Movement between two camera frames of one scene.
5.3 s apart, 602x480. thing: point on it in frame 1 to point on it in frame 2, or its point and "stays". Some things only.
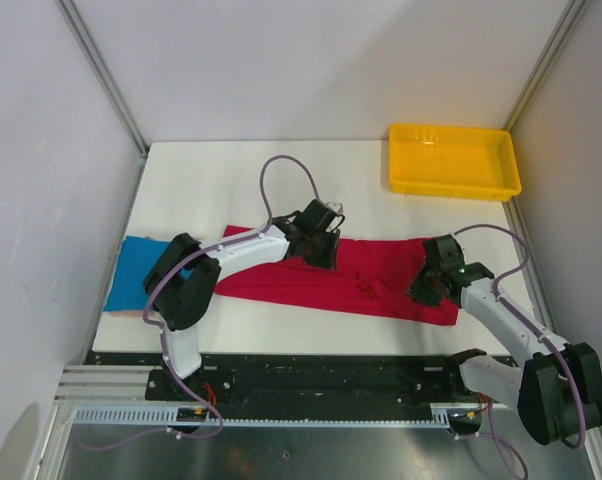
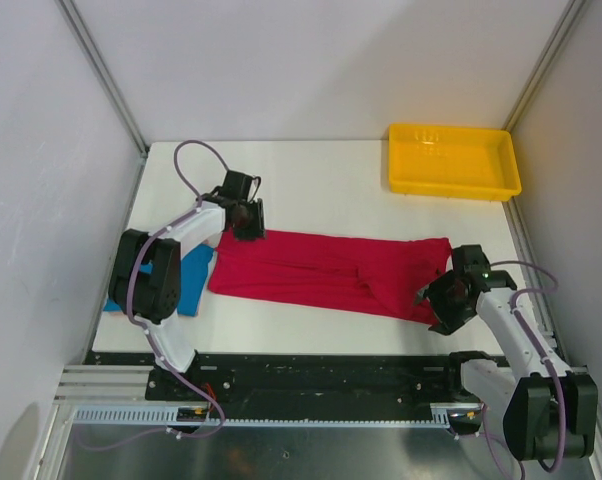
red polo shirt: x=371 y=276 stays
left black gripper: x=328 y=259 to x=257 y=230
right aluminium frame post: x=545 y=61 stays
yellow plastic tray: x=457 y=162 stays
